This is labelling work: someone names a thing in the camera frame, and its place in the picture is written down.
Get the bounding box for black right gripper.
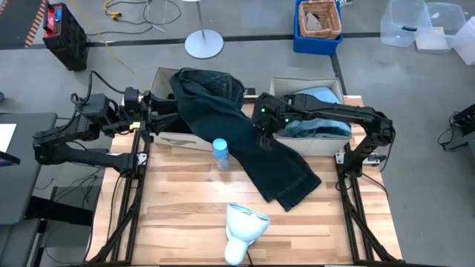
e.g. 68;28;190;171
252;92;298;151

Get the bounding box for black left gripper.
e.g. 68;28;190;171
139;90;183;144

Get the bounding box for dark denim jeans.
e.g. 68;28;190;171
168;67;323;212

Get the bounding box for light blue jeans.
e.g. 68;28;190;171
278;86;353;139

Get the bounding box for light blue Febreze spray bottle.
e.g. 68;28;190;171
212;138;230;171

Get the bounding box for plain beige fabric bin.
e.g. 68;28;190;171
269;76;353;157

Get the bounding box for grey round-base pole stand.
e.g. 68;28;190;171
184;0;225;59

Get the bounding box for white gooseneck desk lamp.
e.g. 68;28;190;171
223;202;272;266

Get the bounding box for blue plastic crate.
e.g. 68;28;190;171
292;0;344;56

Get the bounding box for black toolbox red top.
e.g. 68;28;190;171
42;2;90;72

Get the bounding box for wicker basket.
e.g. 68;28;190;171
298;0;342;40

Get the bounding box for white paper sheet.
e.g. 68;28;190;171
0;123;17;154

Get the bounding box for grey desk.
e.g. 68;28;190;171
0;112;58;226

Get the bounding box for dark flat device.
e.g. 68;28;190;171
0;151;22;168

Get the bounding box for black hazard-striped floor mat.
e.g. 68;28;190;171
0;0;48;49

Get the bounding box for clear plastic storage bin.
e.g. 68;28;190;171
425;1;468;40
380;0;433;48

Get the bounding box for white bin lid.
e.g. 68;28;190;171
414;26;452;53

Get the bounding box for translucent plastic container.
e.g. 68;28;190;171
451;16;475;67

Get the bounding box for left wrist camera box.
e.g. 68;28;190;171
124;87;140;112

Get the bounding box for beige fabric bin brown handle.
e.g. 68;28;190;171
150;66;223;152

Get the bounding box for yellow extension cord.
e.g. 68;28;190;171
102;0;123;20

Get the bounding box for black equipment with cables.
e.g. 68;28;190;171
437;103;475;151

